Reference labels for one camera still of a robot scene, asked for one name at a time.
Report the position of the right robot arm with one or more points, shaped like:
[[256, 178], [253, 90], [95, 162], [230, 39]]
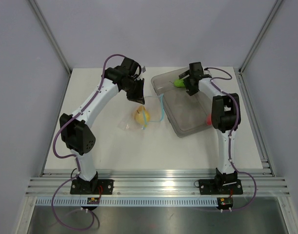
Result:
[[225, 118]]

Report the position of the white slotted cable duct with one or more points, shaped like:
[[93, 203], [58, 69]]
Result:
[[132, 201]]

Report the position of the pink peach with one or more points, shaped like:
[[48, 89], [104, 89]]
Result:
[[209, 120]]

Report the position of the yellow pear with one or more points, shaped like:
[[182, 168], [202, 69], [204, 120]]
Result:
[[142, 116]]

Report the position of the green chayote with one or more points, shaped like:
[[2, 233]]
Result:
[[179, 83]]

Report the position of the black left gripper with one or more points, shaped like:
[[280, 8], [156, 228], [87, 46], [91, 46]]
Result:
[[138, 97]]

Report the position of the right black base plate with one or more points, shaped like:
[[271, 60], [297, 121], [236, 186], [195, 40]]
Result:
[[209, 187]]

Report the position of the aluminium rail frame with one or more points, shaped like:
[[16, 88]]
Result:
[[158, 183]]

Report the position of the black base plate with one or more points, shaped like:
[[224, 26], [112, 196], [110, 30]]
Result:
[[93, 187], [209, 187]]

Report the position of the right circuit board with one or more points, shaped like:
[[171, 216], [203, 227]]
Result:
[[227, 201]]

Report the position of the circuit board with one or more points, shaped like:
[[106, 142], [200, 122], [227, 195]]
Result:
[[227, 201], [93, 200]]

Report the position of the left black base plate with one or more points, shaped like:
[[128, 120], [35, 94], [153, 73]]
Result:
[[93, 187]]

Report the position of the left circuit board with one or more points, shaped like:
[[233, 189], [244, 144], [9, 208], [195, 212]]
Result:
[[93, 200]]

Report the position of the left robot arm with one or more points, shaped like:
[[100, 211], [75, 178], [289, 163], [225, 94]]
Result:
[[75, 128]]

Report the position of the clear zip top bag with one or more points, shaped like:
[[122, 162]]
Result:
[[153, 104]]

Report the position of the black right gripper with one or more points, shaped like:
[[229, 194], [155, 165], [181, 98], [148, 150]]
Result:
[[190, 90]]

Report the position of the grey translucent plastic bin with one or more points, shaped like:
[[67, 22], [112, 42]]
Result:
[[186, 114]]

